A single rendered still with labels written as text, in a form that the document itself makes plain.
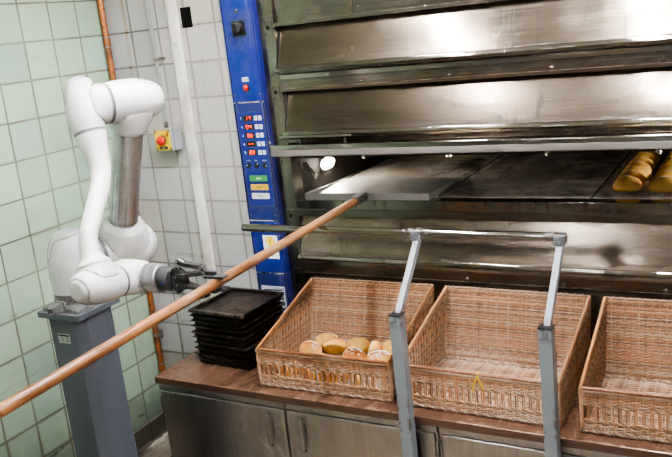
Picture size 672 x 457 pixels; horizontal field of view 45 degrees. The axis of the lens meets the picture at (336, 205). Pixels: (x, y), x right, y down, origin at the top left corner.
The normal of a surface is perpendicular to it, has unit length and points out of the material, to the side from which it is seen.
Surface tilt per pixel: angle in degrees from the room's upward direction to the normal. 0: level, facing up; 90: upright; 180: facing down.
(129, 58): 90
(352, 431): 90
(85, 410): 90
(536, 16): 70
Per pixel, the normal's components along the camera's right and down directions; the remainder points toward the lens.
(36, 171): 0.88, 0.01
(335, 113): -0.48, -0.10
